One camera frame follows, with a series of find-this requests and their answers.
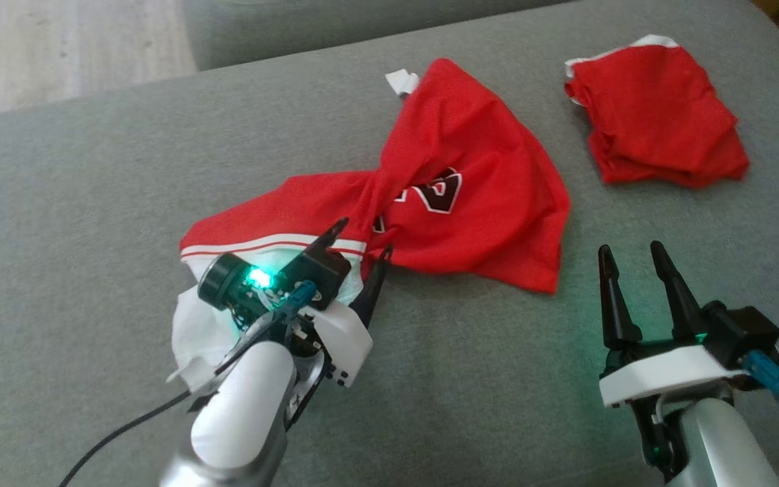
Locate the red shorts white trim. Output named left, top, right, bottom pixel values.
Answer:
left=563, top=34, right=751, bottom=189

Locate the red jersey with white trim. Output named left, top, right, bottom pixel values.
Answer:
left=168, top=57, right=572, bottom=394

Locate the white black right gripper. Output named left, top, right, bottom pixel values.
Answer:
left=597, top=240, right=747, bottom=409

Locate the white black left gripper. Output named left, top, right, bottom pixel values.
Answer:
left=236, top=216, right=394, bottom=421

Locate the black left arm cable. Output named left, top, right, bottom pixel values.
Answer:
left=58, top=283, right=318, bottom=487

